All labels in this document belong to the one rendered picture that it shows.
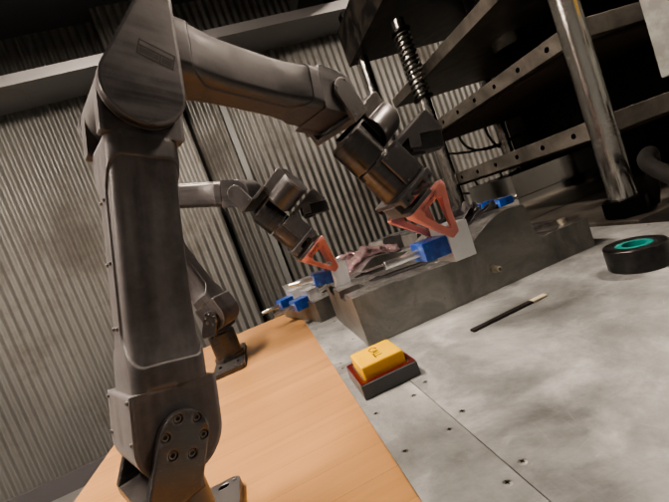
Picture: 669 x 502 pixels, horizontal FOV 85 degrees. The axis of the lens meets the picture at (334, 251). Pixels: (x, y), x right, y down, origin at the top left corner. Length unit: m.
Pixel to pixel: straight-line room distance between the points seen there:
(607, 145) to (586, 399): 0.81
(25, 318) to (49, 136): 1.15
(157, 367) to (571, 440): 0.32
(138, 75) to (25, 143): 2.74
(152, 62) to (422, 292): 0.52
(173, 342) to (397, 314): 0.43
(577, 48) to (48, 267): 2.86
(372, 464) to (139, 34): 0.42
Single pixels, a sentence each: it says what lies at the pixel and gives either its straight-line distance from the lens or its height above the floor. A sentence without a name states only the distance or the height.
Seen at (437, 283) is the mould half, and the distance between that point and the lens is 0.68.
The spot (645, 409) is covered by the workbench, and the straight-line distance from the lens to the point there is 0.39.
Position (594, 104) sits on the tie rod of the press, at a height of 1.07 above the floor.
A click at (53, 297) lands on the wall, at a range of 2.94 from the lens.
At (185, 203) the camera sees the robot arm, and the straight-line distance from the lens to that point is 0.87.
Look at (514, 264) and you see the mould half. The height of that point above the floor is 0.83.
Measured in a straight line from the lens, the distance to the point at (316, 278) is 0.78.
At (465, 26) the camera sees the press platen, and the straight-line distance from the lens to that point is 1.59.
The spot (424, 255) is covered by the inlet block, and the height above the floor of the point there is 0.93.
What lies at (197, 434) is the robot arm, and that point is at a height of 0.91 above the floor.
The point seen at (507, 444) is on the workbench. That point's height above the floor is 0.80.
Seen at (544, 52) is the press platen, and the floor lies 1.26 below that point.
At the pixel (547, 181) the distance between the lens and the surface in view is 1.56.
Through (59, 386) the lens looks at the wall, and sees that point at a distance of 3.03.
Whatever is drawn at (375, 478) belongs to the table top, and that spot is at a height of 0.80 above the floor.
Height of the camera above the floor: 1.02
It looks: 4 degrees down
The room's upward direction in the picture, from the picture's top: 20 degrees counter-clockwise
